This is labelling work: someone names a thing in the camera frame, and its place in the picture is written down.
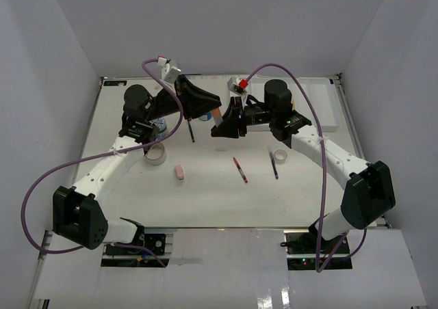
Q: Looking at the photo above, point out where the pink correction tape dispenser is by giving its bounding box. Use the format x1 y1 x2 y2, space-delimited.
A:
175 165 185 181

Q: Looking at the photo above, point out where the orange marker pen body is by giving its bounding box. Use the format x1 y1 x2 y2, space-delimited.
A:
211 108 222 126

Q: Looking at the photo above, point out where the large clear tape roll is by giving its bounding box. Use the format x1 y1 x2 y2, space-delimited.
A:
144 143 167 166

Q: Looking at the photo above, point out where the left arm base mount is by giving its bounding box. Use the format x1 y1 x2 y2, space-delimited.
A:
101 224 175 268

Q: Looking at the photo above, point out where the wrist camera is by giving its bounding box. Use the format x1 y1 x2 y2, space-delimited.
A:
158 57 181 83
227 77 248 96

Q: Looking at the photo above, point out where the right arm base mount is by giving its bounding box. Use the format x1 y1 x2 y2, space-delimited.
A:
280 228 352 271

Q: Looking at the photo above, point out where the white divided organizer tray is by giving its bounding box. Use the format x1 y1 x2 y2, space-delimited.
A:
242 77 340 132

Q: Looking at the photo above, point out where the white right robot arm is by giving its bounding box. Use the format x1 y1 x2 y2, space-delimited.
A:
211 77 396 254

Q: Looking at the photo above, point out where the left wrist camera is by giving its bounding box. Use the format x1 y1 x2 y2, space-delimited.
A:
158 57 181 83

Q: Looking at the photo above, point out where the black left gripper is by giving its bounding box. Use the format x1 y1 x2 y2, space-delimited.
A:
146 76 222 123

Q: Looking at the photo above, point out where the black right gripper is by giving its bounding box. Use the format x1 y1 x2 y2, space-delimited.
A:
211 96 276 138

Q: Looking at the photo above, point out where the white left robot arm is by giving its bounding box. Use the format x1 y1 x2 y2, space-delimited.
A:
53 75 221 254

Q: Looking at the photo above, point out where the blue gel pen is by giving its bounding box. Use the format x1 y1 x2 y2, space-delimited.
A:
268 147 279 180

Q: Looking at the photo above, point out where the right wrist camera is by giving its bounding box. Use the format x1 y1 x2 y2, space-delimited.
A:
227 77 248 96

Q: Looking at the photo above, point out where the red gel pen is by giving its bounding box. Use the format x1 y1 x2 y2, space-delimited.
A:
233 157 248 184

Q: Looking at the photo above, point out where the black gel pen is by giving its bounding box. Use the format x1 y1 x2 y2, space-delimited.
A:
187 119 195 143

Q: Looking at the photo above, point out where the blue jar with label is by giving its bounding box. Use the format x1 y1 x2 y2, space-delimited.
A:
198 112 212 121

